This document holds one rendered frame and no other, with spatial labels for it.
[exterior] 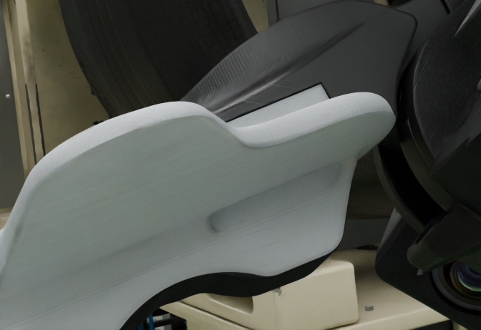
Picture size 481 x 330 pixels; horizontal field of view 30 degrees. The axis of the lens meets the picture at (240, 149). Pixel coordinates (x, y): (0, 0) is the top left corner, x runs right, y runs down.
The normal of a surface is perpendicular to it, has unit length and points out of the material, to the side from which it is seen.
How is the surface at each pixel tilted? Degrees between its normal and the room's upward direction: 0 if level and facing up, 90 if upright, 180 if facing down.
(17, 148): 90
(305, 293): 90
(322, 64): 68
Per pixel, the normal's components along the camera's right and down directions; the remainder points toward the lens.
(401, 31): 0.15, -0.34
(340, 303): 0.44, 0.00
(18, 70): -0.89, 0.12
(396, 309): -0.11, -0.99
